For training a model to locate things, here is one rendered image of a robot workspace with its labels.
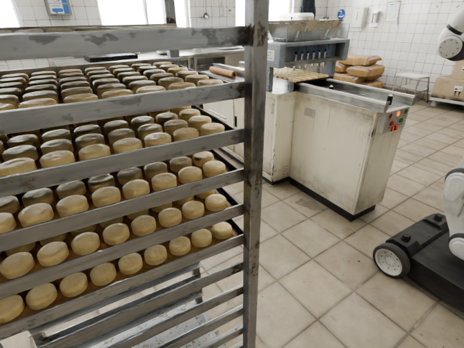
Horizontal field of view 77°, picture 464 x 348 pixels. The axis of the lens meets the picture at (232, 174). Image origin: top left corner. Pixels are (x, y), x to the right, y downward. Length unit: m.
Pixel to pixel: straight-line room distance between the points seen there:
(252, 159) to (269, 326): 1.17
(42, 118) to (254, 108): 0.33
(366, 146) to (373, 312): 0.96
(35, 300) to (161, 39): 0.53
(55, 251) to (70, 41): 0.37
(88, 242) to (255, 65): 0.45
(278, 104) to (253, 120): 1.74
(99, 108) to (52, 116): 0.06
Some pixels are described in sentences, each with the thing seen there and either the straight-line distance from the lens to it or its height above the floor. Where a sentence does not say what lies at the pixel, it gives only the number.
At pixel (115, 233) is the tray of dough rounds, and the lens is 0.64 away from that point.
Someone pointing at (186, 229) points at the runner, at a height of 0.96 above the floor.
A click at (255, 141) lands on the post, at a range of 0.57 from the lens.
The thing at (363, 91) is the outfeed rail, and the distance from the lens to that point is 2.36.
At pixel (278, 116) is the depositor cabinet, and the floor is 0.67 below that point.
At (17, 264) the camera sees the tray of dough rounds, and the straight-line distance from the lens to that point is 0.65.
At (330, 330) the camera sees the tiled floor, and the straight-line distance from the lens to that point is 1.67.
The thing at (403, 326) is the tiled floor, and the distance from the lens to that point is 1.82.
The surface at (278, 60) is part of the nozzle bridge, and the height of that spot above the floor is 1.08.
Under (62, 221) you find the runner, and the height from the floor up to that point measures 1.06.
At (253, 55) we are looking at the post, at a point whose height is 1.29.
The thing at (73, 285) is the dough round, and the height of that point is 0.88.
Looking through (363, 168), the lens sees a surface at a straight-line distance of 2.08.
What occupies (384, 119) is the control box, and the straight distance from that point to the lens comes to 1.99.
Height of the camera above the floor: 1.35
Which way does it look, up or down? 29 degrees down
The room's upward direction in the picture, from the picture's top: 1 degrees counter-clockwise
